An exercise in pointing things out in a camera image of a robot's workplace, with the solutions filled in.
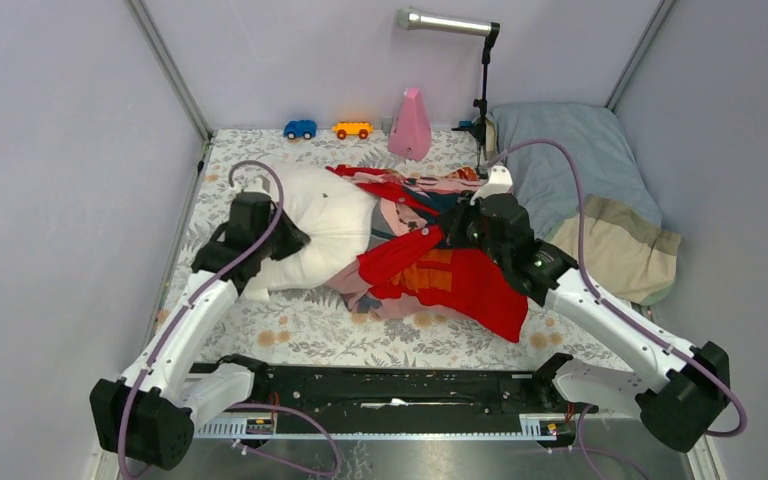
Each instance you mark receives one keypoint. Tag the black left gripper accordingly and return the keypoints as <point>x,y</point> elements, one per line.
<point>294,238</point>

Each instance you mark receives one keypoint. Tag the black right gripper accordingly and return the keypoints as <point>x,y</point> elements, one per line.
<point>453,221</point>

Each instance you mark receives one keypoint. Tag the white pillow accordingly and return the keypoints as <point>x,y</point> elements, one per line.
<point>333,212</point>

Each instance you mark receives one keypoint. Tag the red patterned pillowcase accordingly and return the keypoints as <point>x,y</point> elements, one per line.
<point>407,266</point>

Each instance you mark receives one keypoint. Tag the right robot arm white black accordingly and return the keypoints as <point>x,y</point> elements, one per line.
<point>675,388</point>

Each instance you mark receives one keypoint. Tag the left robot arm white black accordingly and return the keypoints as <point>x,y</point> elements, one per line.
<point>150,414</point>

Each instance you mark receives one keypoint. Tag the blue and beige pillow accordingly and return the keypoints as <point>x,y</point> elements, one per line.
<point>574,172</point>

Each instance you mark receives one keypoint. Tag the blue toy car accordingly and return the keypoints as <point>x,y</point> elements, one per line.
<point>300,129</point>

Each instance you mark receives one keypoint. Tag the pink metronome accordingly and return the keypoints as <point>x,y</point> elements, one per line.
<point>410,135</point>

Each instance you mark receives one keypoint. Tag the orange toy car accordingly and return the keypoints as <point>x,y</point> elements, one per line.
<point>343,130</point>

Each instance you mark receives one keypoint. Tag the floral table mat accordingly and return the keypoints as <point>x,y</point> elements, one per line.
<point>313,326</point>

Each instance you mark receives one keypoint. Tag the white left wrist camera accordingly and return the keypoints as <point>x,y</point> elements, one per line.
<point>261,185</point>

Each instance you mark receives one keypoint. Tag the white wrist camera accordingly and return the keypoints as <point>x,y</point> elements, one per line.
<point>499,181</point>
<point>261,185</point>

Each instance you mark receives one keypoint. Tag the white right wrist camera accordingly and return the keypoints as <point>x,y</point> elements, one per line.
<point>499,181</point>

